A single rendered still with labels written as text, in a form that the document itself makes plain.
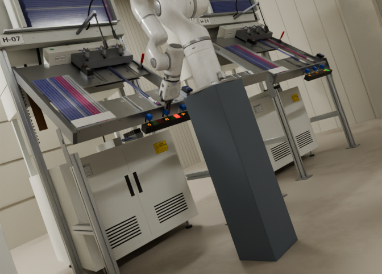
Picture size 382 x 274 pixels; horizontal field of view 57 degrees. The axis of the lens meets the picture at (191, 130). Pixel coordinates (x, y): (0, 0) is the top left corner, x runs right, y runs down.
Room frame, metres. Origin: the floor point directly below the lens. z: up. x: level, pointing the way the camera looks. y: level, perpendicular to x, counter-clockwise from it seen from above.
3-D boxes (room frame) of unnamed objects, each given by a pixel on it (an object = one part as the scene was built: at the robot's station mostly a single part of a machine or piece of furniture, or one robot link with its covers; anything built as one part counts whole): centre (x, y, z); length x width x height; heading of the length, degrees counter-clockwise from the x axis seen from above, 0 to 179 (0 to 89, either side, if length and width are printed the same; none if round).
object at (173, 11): (1.42, -0.11, 1.00); 0.19 x 0.12 x 0.24; 118
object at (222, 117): (1.44, -0.14, 0.35); 0.18 x 0.18 x 0.70; 45
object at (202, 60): (1.44, -0.14, 0.79); 0.19 x 0.19 x 0.18
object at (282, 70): (2.98, -0.66, 0.65); 1.01 x 0.73 x 1.29; 38
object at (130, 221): (2.21, 0.60, 0.31); 0.70 x 0.65 x 0.62; 128
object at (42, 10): (2.15, 0.48, 1.52); 0.51 x 0.13 x 0.27; 128
